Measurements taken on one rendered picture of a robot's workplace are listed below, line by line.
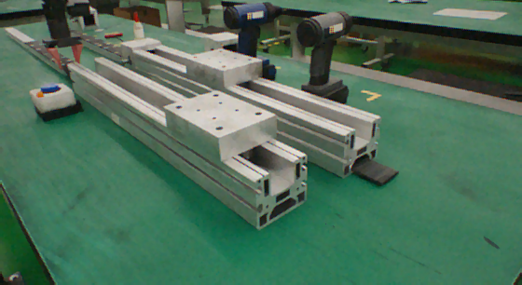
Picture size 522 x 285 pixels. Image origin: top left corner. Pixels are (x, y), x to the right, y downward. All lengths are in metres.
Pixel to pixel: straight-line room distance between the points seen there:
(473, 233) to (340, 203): 0.18
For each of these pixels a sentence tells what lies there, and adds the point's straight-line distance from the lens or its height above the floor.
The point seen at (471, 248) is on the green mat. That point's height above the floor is 0.78.
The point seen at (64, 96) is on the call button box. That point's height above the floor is 0.83.
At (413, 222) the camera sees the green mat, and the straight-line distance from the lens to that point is 0.59.
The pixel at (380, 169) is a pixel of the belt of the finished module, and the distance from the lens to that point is 0.68.
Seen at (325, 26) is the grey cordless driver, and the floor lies 0.98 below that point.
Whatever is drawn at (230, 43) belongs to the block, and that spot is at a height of 0.86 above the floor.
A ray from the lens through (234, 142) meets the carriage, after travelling 0.55.
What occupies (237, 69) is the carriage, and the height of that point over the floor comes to 0.90.
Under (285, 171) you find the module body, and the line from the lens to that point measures 0.56.
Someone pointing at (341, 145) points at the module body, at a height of 0.84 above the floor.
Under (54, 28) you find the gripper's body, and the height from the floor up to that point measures 0.93.
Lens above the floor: 1.14
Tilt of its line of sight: 27 degrees down
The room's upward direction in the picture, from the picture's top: 2 degrees counter-clockwise
